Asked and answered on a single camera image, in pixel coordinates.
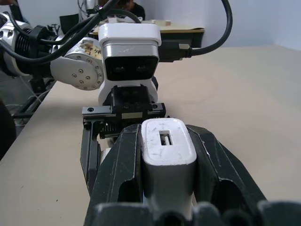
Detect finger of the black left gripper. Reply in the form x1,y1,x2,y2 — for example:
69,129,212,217
79,121,103,196

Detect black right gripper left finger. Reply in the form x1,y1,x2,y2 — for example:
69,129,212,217
85,123,144,212

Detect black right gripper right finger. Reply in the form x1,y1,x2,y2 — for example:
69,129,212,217
187,124,269,206

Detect white charger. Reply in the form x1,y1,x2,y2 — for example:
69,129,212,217
140,117,198,222

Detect desk with wooden top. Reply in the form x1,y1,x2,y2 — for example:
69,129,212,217
90,19,206,48

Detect person in dark clothes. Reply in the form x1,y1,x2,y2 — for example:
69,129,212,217
121,0,146,21

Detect black chair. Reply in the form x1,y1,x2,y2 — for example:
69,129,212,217
59,13,80,36

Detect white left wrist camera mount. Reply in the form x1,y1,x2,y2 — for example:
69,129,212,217
97,23,163,105

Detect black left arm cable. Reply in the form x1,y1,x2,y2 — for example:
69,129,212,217
0,0,143,65

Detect black camera cable with plug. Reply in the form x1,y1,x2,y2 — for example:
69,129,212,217
160,0,234,63

